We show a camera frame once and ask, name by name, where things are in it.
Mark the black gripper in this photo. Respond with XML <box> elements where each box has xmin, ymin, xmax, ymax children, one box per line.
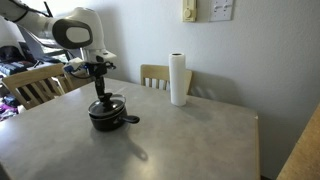
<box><xmin>85</xmin><ymin>61</ymin><xmax>110</xmax><ymax>101</ymax></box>

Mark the glass lid with black knob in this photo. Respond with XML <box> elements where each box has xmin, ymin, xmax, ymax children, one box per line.
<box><xmin>88</xmin><ymin>92</ymin><xmax>127</xmax><ymax>119</ymax></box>

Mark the light wooden slatted chair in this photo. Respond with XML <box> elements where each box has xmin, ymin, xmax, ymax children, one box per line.
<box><xmin>139</xmin><ymin>64</ymin><xmax>194</xmax><ymax>96</ymax></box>
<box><xmin>1</xmin><ymin>62</ymin><xmax>75</xmax><ymax>111</ymax></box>

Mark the white paper towel roll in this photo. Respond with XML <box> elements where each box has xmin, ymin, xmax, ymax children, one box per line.
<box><xmin>168</xmin><ymin>52</ymin><xmax>188</xmax><ymax>107</ymax></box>

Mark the dark laptop screen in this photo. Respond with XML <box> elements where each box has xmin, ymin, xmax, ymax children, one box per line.
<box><xmin>16</xmin><ymin>24</ymin><xmax>48</xmax><ymax>60</ymax></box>

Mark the dark keyboard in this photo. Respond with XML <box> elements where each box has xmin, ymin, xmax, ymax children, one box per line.
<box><xmin>0</xmin><ymin>60</ymin><xmax>36</xmax><ymax>77</ymax></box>

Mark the purple cloth clutter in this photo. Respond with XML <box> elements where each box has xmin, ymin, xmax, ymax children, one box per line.
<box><xmin>0</xmin><ymin>101</ymin><xmax>19</xmax><ymax>122</ymax></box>

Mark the wooden furniture top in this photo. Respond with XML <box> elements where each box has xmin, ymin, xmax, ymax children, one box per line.
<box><xmin>276</xmin><ymin>102</ymin><xmax>320</xmax><ymax>180</ymax></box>

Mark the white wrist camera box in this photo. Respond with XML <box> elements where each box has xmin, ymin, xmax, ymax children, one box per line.
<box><xmin>63</xmin><ymin>57</ymin><xmax>85</xmax><ymax>74</ymax></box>

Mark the black saucepan with handle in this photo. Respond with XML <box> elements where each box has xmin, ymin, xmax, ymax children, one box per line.
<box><xmin>88</xmin><ymin>105</ymin><xmax>141</xmax><ymax>132</ymax></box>

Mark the beige wall thermostat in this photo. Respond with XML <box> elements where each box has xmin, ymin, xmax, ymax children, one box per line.
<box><xmin>181</xmin><ymin>0</ymin><xmax>198</xmax><ymax>24</ymax></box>

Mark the white light switch plate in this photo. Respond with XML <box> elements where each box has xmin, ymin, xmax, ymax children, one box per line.
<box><xmin>208</xmin><ymin>0</ymin><xmax>235</xmax><ymax>23</ymax></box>

